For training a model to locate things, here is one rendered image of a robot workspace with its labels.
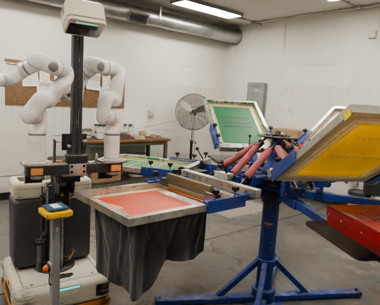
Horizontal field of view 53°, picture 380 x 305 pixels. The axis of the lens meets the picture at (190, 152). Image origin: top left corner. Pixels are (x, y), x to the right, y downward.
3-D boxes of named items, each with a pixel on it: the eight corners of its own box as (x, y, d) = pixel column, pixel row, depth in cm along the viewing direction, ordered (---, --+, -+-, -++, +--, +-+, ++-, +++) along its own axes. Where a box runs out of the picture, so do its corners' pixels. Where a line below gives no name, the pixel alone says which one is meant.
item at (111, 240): (133, 304, 187) (136, 220, 181) (91, 270, 220) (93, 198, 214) (138, 302, 189) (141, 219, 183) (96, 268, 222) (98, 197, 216)
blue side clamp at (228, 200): (207, 214, 201) (209, 201, 200) (201, 211, 205) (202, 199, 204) (245, 206, 220) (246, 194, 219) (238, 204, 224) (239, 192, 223)
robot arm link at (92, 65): (123, 72, 231) (108, 69, 217) (99, 88, 240) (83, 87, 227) (113, 48, 232) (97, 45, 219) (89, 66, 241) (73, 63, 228)
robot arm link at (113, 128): (124, 135, 237) (124, 109, 235) (111, 136, 225) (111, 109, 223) (111, 133, 241) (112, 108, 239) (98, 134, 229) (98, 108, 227)
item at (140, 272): (137, 301, 188) (140, 219, 182) (132, 298, 191) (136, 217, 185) (204, 277, 218) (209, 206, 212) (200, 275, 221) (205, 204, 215)
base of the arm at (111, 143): (96, 157, 240) (97, 133, 238) (115, 157, 247) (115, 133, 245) (105, 161, 227) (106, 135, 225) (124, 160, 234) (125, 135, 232)
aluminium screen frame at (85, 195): (128, 227, 170) (128, 219, 170) (74, 196, 214) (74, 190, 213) (244, 203, 221) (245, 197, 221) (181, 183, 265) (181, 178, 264)
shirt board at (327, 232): (440, 273, 161) (443, 255, 160) (356, 276, 153) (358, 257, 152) (296, 193, 291) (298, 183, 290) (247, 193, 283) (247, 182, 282)
